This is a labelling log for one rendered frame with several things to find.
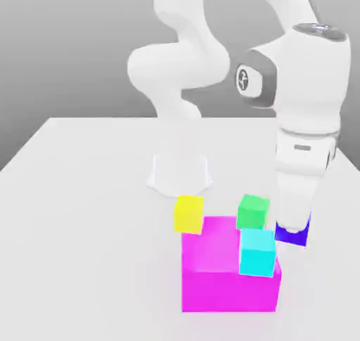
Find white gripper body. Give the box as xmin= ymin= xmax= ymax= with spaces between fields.
xmin=275 ymin=174 xmax=313 ymax=233

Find small blue cube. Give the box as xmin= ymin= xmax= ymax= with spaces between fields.
xmin=274 ymin=211 xmax=312 ymax=248

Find small green cube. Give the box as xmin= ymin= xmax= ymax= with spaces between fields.
xmin=236 ymin=193 xmax=271 ymax=231

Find small cyan cube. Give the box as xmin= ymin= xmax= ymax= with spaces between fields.
xmin=238 ymin=227 xmax=277 ymax=278

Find small yellow cube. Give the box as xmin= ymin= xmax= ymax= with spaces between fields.
xmin=174 ymin=195 xmax=205 ymax=236

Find large magenta box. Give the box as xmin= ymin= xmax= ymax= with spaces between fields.
xmin=181 ymin=215 xmax=283 ymax=314

